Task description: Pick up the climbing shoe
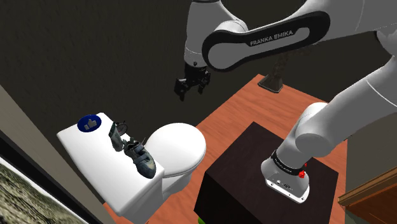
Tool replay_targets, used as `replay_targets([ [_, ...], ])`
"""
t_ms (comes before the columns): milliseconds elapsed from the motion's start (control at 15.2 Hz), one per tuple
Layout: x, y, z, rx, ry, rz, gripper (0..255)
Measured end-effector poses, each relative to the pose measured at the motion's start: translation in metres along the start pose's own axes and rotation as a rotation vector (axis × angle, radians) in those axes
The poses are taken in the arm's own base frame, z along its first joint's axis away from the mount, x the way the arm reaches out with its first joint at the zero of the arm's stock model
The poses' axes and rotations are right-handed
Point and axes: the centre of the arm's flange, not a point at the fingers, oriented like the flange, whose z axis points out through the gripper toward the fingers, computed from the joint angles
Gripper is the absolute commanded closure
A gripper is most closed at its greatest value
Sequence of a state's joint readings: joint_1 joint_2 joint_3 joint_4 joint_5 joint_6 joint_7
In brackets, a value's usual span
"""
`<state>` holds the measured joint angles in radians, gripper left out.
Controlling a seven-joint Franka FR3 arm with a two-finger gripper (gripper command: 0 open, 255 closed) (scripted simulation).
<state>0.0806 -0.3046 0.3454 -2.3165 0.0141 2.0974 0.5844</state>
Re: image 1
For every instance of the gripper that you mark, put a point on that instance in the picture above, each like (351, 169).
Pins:
(196, 74)

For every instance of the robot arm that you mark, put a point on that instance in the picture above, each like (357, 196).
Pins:
(341, 124)

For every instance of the dark twisted floor lamp base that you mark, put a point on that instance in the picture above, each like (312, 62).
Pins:
(274, 76)

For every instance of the blue round thumbs-up badge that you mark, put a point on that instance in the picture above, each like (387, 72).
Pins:
(89, 123)

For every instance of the dark robot stand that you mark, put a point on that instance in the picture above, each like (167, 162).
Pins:
(248, 186)

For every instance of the white toilet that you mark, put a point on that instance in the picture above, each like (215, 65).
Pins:
(102, 167)

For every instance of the wooden cabinet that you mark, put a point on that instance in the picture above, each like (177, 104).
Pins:
(372, 198)

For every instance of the framed wall picture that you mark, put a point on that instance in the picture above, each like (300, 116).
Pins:
(21, 195)

